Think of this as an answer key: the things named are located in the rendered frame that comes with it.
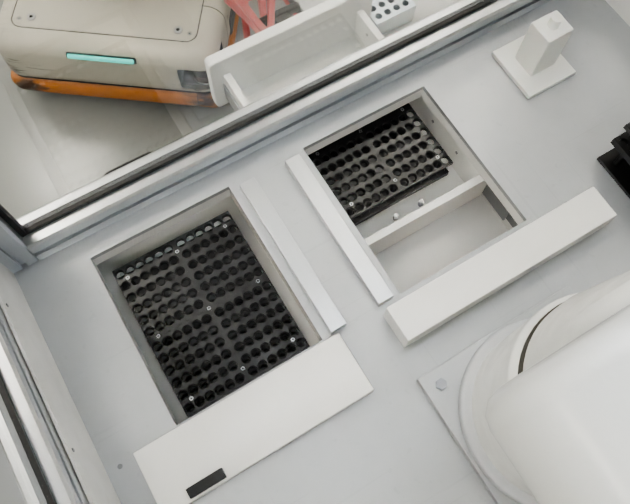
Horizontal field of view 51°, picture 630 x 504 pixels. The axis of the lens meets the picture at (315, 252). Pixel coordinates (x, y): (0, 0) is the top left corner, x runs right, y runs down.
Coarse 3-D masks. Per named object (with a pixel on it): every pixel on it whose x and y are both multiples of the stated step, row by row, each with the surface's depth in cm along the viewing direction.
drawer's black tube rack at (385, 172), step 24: (384, 120) 98; (408, 120) 98; (336, 144) 96; (360, 144) 96; (384, 144) 96; (408, 144) 96; (432, 144) 96; (336, 168) 95; (360, 168) 95; (384, 168) 95; (408, 168) 98; (432, 168) 95; (336, 192) 97; (360, 192) 97; (384, 192) 97; (408, 192) 97; (360, 216) 96
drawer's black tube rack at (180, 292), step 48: (192, 240) 94; (240, 240) 94; (144, 288) 88; (192, 288) 88; (240, 288) 88; (192, 336) 86; (240, 336) 86; (288, 336) 89; (192, 384) 84; (240, 384) 84
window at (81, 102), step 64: (0, 0) 52; (64, 0) 55; (128, 0) 59; (192, 0) 63; (256, 0) 68; (320, 0) 73; (384, 0) 80; (448, 0) 88; (0, 64) 57; (64, 64) 61; (128, 64) 66; (192, 64) 71; (256, 64) 77; (320, 64) 84; (0, 128) 63; (64, 128) 68; (128, 128) 74; (192, 128) 81; (0, 192) 72; (64, 192) 78
